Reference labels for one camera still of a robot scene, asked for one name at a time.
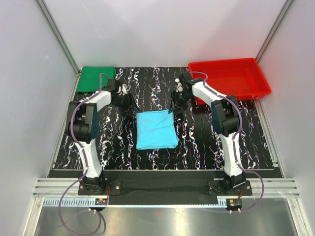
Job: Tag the red plastic tray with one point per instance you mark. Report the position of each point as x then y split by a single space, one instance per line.
242 78

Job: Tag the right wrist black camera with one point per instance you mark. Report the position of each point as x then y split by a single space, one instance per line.
184 81

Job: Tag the folded green t shirt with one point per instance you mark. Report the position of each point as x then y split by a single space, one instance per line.
89 80

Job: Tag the left aluminium corner post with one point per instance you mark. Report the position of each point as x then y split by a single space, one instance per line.
57 34

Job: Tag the aluminium front rail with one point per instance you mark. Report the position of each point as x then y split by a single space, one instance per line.
59 192

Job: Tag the aluminium corner post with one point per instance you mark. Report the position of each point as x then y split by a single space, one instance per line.
274 28
57 34

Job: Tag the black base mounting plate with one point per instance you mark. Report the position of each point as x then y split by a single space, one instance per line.
208 182

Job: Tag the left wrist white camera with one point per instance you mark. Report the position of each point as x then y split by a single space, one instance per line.
122 90

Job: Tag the light blue t shirt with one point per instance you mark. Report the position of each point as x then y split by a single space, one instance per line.
156 130

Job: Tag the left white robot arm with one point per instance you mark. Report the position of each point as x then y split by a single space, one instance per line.
82 126

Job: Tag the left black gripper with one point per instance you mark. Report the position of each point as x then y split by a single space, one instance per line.
130 105

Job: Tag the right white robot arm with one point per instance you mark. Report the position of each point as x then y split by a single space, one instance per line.
226 122

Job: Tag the right aluminium corner post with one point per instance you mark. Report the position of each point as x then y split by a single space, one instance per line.
274 28

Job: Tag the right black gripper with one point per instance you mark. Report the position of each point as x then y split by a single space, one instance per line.
175 103

